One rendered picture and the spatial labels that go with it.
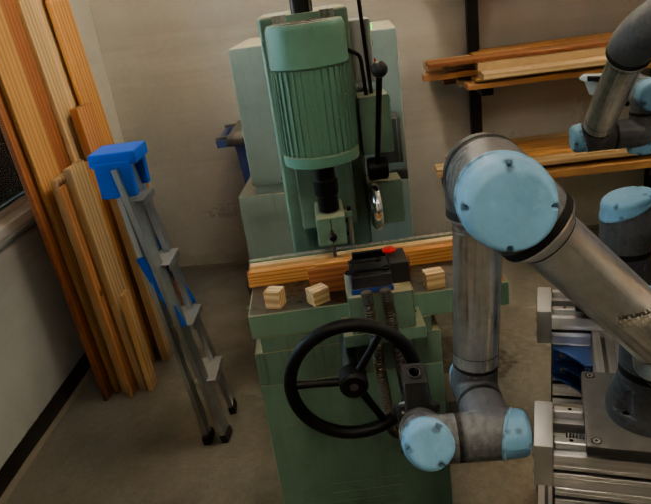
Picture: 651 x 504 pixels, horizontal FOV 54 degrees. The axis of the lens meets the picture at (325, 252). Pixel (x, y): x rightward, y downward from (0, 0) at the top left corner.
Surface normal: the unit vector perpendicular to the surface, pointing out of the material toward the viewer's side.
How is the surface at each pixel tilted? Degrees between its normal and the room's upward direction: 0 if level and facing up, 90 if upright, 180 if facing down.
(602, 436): 0
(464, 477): 0
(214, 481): 0
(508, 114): 90
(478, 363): 90
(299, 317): 90
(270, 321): 90
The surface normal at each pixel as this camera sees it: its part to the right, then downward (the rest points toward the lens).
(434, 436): -0.07, -0.11
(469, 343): -0.44, 0.38
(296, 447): 0.04, 0.38
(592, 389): -0.13, -0.92
